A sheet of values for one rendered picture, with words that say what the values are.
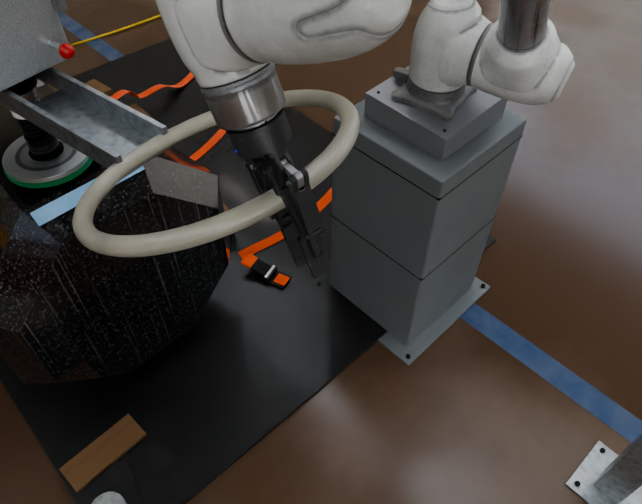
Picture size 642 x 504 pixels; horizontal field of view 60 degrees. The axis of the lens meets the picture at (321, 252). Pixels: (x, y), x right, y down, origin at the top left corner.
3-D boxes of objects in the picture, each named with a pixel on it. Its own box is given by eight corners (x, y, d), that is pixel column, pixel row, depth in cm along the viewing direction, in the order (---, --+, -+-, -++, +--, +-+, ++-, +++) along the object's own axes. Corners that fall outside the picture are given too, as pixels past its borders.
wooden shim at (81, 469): (77, 493, 168) (76, 492, 166) (60, 470, 172) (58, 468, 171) (147, 435, 180) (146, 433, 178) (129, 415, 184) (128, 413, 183)
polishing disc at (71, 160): (-6, 148, 144) (-8, 144, 143) (76, 120, 152) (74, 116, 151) (16, 195, 132) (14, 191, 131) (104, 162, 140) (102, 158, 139)
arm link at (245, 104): (250, 54, 70) (267, 98, 73) (187, 85, 67) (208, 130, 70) (286, 58, 63) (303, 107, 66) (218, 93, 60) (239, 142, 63)
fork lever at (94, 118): (-75, 73, 132) (-87, 54, 128) (-1, 41, 142) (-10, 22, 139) (108, 189, 103) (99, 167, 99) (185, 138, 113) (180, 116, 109)
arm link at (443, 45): (424, 52, 158) (435, -27, 140) (484, 72, 151) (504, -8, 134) (397, 81, 149) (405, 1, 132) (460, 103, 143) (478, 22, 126)
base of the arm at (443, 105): (410, 62, 164) (412, 45, 160) (479, 88, 156) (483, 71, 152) (377, 93, 155) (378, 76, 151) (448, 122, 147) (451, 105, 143)
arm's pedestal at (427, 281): (394, 223, 244) (418, 53, 184) (490, 288, 221) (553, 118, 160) (311, 286, 221) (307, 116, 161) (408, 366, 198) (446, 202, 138)
